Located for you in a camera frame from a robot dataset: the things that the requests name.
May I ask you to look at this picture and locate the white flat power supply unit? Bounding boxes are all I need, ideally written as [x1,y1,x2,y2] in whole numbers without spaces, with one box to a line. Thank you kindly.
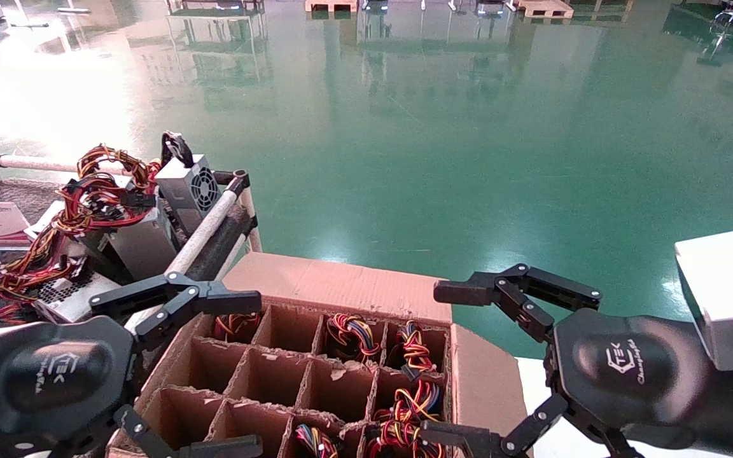
[25,200,84,246]

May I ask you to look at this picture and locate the large silver power supply unit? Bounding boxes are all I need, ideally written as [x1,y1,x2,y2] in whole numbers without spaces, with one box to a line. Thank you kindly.
[53,173,183,285]

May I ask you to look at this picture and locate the short white table rail pipe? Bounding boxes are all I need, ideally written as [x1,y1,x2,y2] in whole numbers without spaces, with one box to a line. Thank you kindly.
[0,151,151,180]

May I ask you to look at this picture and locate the long white table rail pipe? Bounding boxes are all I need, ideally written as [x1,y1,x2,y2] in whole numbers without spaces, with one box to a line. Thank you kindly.
[123,170,251,331]

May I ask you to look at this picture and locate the power supply with mesh vent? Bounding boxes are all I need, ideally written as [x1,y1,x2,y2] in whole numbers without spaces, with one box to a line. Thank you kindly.
[0,223,124,325]

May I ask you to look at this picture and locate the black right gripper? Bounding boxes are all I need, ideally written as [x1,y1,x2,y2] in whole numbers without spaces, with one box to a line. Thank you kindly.
[421,263,714,458]

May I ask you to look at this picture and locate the metal trolley frame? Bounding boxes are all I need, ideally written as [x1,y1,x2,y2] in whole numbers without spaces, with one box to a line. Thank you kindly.
[165,0,267,18]

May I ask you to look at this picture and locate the cardboard box with dividers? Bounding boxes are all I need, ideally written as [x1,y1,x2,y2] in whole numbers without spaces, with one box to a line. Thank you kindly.
[107,251,529,458]

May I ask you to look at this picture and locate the white table frame post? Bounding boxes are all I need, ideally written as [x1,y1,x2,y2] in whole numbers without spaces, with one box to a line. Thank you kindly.
[239,188,264,254]

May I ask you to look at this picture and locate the wooden pallet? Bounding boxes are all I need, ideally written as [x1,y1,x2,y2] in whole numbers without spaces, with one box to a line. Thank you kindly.
[305,0,360,13]
[512,0,575,18]

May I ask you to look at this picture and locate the metal stand with wires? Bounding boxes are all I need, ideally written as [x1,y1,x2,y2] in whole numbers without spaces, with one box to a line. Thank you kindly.
[696,0,733,67]

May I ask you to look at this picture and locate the small power supply with fan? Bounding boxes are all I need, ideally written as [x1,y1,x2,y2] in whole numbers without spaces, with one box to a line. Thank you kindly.
[77,130,222,237]

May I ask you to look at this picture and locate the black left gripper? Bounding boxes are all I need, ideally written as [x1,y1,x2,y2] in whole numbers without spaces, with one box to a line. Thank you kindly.
[0,272,263,458]

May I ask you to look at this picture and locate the black foam tube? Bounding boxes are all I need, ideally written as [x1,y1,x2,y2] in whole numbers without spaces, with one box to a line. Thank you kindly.
[183,202,259,284]

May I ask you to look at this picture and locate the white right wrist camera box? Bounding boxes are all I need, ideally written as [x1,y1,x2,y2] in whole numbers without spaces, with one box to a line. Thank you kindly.
[674,231,733,390]

